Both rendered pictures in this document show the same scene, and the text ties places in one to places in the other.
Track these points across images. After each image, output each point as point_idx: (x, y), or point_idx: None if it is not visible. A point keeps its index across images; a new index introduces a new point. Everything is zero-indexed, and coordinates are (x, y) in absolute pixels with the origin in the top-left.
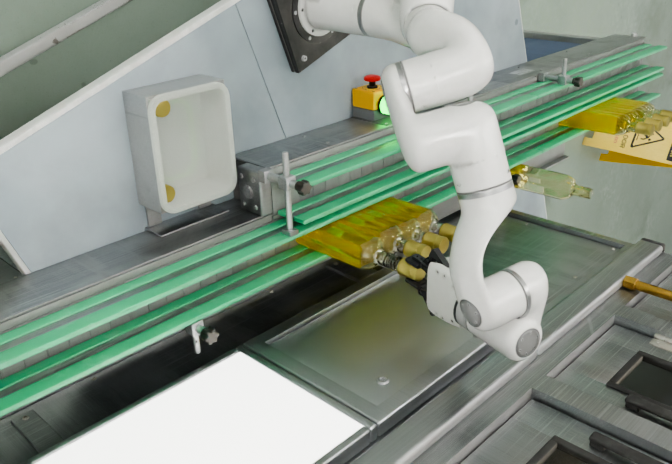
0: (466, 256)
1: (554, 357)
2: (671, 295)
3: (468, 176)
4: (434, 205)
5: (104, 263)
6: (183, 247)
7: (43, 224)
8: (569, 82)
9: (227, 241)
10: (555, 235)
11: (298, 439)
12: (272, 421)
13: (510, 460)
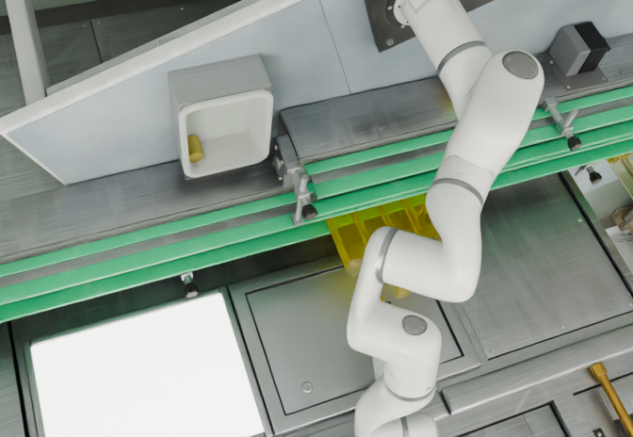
0: (363, 419)
1: (462, 424)
2: (617, 409)
3: (388, 379)
4: None
5: (124, 201)
6: (195, 207)
7: (79, 157)
8: None
9: (240, 205)
10: (593, 253)
11: (212, 419)
12: (204, 390)
13: None
